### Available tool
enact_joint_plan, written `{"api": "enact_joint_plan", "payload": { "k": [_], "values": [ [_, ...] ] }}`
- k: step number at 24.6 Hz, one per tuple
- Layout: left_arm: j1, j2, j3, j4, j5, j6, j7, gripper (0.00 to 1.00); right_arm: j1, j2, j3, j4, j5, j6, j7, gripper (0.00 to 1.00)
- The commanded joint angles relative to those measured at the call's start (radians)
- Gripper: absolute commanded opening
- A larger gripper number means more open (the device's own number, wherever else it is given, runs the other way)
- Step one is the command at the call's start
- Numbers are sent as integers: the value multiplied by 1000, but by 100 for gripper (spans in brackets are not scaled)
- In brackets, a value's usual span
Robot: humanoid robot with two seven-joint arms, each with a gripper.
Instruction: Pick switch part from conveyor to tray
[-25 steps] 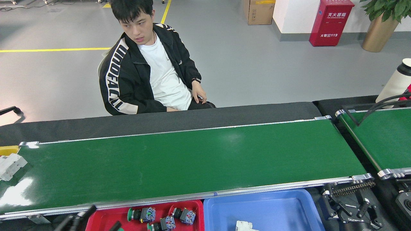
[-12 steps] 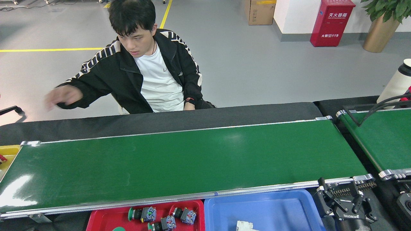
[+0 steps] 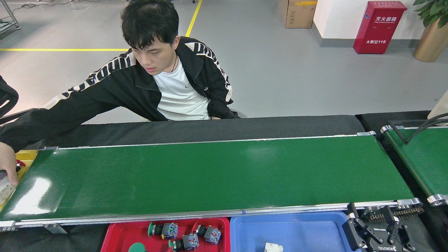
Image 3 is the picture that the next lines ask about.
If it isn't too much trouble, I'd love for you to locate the white bottle black cap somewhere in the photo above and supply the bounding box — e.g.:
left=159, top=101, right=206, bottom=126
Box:
left=428, top=100, right=448, bottom=126

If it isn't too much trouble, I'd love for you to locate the yellow plastic tray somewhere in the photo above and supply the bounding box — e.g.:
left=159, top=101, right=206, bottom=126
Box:
left=0, top=150, right=38, bottom=211

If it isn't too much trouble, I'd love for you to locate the black office chair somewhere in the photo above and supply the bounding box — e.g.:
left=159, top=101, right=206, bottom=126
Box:
left=0, top=75, right=35, bottom=125

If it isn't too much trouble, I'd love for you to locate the red plastic tray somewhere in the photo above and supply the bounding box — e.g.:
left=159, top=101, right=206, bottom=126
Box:
left=101, top=217, right=231, bottom=252

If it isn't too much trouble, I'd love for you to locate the red fire extinguisher box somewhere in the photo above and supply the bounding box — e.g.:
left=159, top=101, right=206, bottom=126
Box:
left=353, top=1, right=407, bottom=55

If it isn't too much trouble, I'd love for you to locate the person's right hand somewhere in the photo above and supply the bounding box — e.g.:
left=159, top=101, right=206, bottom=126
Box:
left=0, top=142, right=19, bottom=186

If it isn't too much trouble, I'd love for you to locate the blue plastic tray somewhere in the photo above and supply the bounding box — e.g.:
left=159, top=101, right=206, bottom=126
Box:
left=230, top=211, right=361, bottom=252

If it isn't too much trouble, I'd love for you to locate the black cable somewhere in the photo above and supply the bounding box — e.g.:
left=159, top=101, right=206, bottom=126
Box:
left=389, top=113, right=448, bottom=145

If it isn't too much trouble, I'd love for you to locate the potted plant gold pot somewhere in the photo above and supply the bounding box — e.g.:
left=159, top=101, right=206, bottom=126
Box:
left=412, top=0, right=448, bottom=63

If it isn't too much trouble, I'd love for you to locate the green conveyor belt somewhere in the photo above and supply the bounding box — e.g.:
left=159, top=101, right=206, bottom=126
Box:
left=0, top=131, right=424, bottom=234
left=380, top=124, right=448, bottom=207

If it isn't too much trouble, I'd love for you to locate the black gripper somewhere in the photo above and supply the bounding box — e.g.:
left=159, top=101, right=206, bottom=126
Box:
left=342, top=203, right=419, bottom=252

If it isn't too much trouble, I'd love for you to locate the black drive chain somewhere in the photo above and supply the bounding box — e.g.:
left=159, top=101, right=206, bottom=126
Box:
left=364, top=206, right=425, bottom=223

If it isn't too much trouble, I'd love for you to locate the metal rack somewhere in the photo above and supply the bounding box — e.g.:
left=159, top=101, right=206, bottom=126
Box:
left=0, top=0, right=21, bottom=34

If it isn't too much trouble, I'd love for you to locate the person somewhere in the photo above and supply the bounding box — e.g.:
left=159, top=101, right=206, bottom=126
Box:
left=0, top=0, right=240, bottom=153

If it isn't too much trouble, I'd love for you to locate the brown cardboard box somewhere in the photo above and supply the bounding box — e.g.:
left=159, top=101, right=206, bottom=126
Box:
left=282, top=0, right=317, bottom=29

